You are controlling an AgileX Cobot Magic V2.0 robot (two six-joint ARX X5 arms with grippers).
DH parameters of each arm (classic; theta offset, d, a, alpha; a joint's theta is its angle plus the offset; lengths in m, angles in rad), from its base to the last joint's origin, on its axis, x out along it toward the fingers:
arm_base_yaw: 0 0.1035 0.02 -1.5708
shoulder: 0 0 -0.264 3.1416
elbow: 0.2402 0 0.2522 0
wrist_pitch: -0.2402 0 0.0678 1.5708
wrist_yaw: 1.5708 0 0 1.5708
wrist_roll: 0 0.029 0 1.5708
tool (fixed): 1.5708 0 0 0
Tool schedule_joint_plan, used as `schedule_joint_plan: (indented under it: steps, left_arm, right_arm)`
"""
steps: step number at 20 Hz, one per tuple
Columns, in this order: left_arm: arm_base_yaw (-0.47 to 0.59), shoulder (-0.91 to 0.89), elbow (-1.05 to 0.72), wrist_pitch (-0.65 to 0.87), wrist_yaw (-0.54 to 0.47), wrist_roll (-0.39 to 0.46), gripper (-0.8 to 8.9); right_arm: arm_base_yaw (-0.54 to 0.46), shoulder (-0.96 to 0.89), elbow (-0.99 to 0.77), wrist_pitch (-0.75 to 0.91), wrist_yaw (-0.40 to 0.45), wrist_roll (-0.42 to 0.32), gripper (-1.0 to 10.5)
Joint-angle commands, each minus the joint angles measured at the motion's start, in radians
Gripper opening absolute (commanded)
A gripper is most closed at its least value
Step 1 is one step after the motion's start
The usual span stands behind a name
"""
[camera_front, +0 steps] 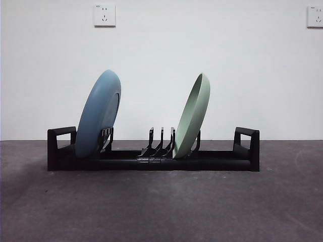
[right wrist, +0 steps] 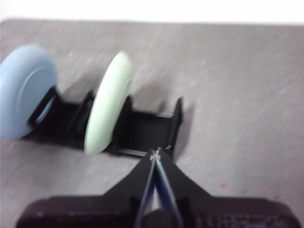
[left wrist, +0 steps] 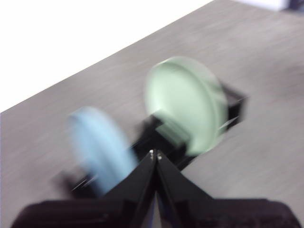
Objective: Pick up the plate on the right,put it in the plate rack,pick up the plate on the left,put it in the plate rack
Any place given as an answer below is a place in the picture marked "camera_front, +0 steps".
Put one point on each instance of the white wall socket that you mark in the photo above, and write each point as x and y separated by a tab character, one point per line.
105	15
315	16

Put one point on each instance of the black plate rack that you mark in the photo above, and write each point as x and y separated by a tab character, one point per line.
242	164

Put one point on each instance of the light blue plate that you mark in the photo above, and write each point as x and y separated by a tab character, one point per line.
98	113

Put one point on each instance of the pale green plate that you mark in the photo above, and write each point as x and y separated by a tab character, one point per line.
191	121

